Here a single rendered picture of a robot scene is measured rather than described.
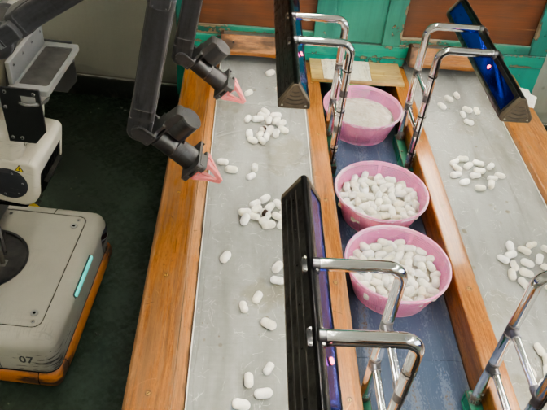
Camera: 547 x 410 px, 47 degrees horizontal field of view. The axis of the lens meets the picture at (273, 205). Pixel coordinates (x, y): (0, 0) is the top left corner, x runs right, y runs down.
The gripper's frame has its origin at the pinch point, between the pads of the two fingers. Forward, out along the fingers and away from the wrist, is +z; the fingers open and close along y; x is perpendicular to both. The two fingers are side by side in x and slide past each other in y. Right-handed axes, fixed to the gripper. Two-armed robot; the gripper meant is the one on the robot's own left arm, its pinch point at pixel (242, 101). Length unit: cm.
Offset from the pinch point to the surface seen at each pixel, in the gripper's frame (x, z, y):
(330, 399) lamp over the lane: -31, -9, -122
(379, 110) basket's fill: -24.5, 40.9, 12.8
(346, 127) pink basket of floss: -17.0, 30.0, -1.0
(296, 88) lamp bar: -29.8, -9.4, -38.0
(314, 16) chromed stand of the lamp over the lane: -35.0, -5.4, -1.0
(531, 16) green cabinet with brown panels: -78, 65, 41
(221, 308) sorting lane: 7, 3, -77
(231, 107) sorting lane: 8.1, 2.4, 7.5
